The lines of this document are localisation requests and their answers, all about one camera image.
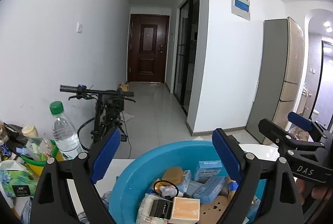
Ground black foil packet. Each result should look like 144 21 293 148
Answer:
4 124 29 146

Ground long blue white box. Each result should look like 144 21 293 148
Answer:
193 176 226 205

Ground clear water bottle green cap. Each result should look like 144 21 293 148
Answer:
49 101 84 161

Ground yellow bin with green rim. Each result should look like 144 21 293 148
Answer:
19 137 64 176

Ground grey wall panel blue screens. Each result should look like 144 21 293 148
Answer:
230 0 251 21

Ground green tissue pack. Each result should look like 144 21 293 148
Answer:
0 160 39 198

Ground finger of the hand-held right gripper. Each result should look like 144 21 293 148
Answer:
287 112 333 145
258 118 323 152

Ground cream plastic bottle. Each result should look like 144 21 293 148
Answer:
22 124 39 137

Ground orange sponge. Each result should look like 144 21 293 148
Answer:
163 167 186 184

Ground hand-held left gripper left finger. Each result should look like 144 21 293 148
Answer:
29 127 121 224

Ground black cosmetic box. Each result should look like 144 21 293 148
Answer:
151 199 173 220

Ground white desktop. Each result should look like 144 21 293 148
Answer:
66 143 280 217

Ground small light blue box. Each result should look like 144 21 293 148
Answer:
195 161 225 183

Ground blue plastic basin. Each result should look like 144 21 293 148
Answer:
108 141 268 224

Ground blue plaid shirt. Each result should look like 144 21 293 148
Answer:
21 190 115 224

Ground black framed glass door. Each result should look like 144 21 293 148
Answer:
173 0 201 116

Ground crumpled plastic packaging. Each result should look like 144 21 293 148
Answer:
16 137 56 162

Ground black bunny hair tie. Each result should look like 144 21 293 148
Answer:
153 180 180 201

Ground clear sachet packet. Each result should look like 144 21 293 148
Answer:
135 193 159 224

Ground round brown powder puff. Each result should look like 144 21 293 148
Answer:
199 195 235 224

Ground light blue packet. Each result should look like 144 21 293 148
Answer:
179 169 198 194

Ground grey beige refrigerator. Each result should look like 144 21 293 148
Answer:
246 17 305 145

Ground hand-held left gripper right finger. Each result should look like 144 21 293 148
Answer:
212 128 305 224

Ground orange beige box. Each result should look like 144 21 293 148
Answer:
169 197 201 224

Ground dark brown door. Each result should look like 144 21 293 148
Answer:
127 14 170 83

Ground person's right hand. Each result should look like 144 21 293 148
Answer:
295 177 332 205

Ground black bicycle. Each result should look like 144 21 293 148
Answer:
60 85 136 152

